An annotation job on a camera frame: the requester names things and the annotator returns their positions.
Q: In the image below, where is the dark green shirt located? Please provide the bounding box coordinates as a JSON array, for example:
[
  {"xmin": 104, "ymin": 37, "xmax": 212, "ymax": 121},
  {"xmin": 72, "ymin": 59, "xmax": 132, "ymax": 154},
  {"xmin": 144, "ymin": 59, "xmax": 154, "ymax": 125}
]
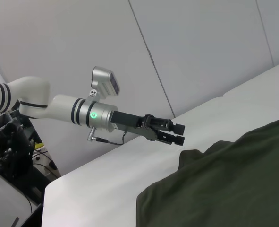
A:
[{"xmin": 136, "ymin": 115, "xmax": 279, "ymax": 227}]

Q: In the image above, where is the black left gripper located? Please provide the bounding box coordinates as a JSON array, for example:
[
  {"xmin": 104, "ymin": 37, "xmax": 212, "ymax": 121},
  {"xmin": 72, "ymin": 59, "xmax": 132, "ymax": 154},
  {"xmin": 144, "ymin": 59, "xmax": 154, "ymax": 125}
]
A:
[{"xmin": 112, "ymin": 110, "xmax": 186, "ymax": 146}]

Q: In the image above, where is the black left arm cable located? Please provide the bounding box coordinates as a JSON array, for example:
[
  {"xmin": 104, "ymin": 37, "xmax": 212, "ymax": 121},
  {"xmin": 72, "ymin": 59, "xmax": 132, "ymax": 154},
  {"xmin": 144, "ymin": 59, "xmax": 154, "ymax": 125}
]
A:
[{"xmin": 86, "ymin": 127, "xmax": 126, "ymax": 146}]

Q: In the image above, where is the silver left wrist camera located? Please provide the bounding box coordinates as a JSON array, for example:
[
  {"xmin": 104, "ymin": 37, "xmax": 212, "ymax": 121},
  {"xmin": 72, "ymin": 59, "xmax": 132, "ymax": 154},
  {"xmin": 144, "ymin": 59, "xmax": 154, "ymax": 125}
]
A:
[{"xmin": 88, "ymin": 66, "xmax": 120, "ymax": 100}]

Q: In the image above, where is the black equipment rack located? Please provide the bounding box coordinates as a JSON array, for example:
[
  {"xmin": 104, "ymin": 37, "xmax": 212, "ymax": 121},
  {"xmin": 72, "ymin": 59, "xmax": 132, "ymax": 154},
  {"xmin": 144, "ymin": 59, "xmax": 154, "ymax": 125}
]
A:
[{"xmin": 0, "ymin": 111, "xmax": 61, "ymax": 205}]

